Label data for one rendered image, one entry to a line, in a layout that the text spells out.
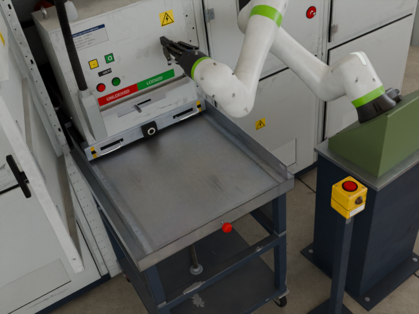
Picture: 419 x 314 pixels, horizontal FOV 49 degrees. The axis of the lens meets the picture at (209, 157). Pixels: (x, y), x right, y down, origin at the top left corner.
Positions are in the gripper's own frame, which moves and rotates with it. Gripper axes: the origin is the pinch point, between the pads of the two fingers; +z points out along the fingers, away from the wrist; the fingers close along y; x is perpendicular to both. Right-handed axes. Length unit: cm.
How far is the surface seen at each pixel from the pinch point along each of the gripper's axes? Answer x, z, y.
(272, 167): -38, -44, 13
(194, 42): -12.6, 15.9, 19.5
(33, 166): 5, -44, -60
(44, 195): -5, -44, -61
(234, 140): -38.0, -22.1, 11.6
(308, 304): -123, -56, 23
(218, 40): -14.7, 13.8, 29.8
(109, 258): -109, 16, -46
